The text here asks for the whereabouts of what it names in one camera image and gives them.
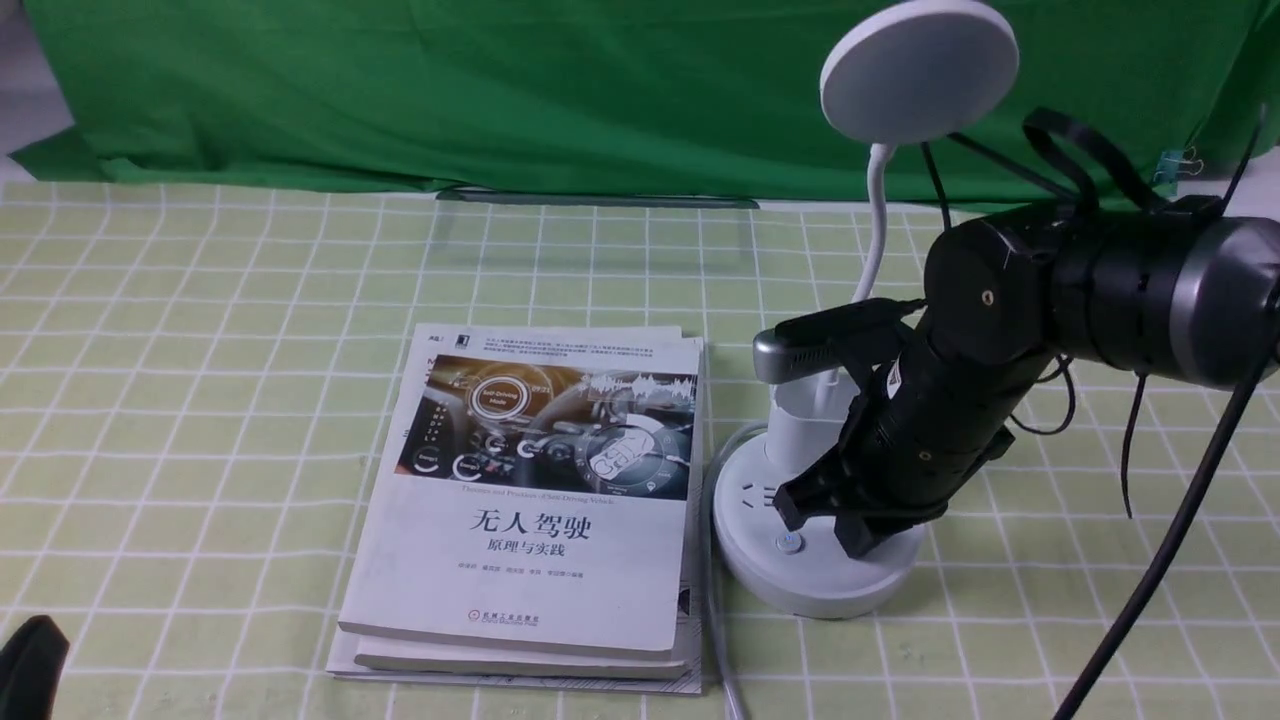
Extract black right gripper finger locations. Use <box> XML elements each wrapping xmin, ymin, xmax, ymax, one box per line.
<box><xmin>838</xmin><ymin>510</ymin><xmax>902</xmax><ymax>559</ymax></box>

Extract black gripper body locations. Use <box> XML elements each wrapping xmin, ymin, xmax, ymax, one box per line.
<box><xmin>812</xmin><ymin>322</ymin><xmax>1055</xmax><ymax>523</ymax></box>

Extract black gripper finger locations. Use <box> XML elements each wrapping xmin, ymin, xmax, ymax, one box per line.
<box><xmin>773</xmin><ymin>470</ymin><xmax>841</xmax><ymax>533</ymax></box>

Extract white desk lamp with base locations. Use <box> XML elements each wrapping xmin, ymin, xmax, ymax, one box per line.
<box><xmin>707</xmin><ymin>1</ymin><xmax>1020</xmax><ymax>619</ymax></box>

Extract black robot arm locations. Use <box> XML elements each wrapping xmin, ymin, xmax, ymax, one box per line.
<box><xmin>756</xmin><ymin>202</ymin><xmax>1277</xmax><ymax>559</ymax></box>

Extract top self-driving textbook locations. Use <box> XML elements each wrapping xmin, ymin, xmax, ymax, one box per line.
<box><xmin>337</xmin><ymin>323</ymin><xmax>701</xmax><ymax>662</ymax></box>

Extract teal binder clip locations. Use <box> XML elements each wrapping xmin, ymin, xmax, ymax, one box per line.
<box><xmin>1152</xmin><ymin>147</ymin><xmax>1204</xmax><ymax>184</ymax></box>

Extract clear acrylic stand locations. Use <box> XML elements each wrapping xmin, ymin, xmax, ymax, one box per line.
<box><xmin>425</xmin><ymin>187</ymin><xmax>760</xmax><ymax>275</ymax></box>

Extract bottom thin booklet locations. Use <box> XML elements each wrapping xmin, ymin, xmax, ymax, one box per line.
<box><xmin>326</xmin><ymin>345</ymin><xmax>707</xmax><ymax>696</ymax></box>

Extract green checkered tablecloth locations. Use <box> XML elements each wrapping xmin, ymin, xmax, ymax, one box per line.
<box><xmin>1</xmin><ymin>183</ymin><xmax>1228</xmax><ymax>719</ymax></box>

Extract black object at corner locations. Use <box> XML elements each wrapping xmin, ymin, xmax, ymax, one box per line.
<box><xmin>1</xmin><ymin>615</ymin><xmax>70</xmax><ymax>720</ymax></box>

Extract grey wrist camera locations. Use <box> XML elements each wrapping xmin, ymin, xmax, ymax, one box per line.
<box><xmin>753</xmin><ymin>299</ymin><xmax>927</xmax><ymax>386</ymax></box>

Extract white lamp power cable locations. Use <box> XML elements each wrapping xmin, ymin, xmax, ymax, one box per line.
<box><xmin>699</xmin><ymin>421</ymin><xmax>769</xmax><ymax>720</ymax></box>

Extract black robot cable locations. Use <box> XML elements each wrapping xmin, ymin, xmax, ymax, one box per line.
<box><xmin>1050</xmin><ymin>340</ymin><xmax>1280</xmax><ymax>720</ymax></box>

